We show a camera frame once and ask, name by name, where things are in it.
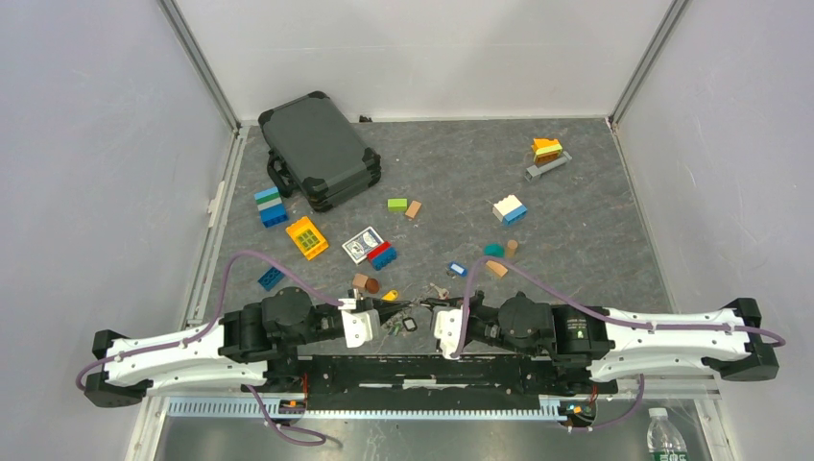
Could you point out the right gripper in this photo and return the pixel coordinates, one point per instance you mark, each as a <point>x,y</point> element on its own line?
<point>476,299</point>

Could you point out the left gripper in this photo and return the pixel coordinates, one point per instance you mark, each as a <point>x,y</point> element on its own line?
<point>383,307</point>

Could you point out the metal keyring plate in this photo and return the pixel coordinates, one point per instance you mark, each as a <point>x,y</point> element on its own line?
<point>403,318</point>

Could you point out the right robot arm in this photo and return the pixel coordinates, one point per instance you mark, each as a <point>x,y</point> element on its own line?
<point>599,344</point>

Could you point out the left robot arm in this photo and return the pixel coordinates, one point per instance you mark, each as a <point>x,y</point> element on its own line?
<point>253,348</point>

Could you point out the black key fob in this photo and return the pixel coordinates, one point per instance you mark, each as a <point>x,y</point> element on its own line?
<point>409,324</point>

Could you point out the brown wooden cylinder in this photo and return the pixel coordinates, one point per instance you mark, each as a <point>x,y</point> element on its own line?
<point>372,286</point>

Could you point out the light wooden block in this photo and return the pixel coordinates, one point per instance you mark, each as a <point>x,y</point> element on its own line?
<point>360,282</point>

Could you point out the blue key tag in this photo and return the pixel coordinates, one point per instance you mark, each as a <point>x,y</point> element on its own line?
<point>455,269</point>

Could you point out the red blue lego block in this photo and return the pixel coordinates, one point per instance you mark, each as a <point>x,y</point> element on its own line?
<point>382,256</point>

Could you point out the playing card box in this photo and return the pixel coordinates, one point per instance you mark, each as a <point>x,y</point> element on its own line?
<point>361,244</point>

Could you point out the orange wooden block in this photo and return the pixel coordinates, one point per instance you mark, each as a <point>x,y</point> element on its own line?
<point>497,269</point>

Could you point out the teal wooden block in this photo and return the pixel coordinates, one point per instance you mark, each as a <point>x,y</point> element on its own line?
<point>495,250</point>

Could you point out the tan wooden block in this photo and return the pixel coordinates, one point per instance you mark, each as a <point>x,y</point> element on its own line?
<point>413,210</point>

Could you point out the tan wooden cylinder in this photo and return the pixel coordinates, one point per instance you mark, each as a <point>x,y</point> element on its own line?
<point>511,248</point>

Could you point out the green lego brick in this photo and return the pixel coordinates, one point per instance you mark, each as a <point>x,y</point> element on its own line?
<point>397,204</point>

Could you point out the yellow lego plate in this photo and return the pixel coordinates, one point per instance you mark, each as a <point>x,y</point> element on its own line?
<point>307,237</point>

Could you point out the blue lego brick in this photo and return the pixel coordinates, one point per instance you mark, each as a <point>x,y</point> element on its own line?
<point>271,278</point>

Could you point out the white blue lego block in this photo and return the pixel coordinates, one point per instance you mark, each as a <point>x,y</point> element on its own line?
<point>509,210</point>

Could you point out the blue green white lego stack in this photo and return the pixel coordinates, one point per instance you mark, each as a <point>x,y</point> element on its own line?
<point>272,211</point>

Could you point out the grey lego piece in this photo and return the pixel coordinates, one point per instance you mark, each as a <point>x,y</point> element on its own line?
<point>534,172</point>

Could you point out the black hard case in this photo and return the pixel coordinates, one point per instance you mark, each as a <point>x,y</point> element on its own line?
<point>314,149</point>

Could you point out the plastic water bottle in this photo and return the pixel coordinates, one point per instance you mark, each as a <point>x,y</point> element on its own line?
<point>664,441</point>

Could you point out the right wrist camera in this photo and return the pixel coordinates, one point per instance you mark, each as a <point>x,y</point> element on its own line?
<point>446,326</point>

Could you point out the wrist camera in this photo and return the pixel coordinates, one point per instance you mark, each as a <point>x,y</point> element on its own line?
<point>446,326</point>
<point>359,329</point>

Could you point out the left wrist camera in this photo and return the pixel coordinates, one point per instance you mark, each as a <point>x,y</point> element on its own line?
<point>359,329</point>

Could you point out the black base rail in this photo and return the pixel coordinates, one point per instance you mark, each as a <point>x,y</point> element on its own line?
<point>426,382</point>

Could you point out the white cable duct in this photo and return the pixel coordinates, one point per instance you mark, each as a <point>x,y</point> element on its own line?
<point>277,408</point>

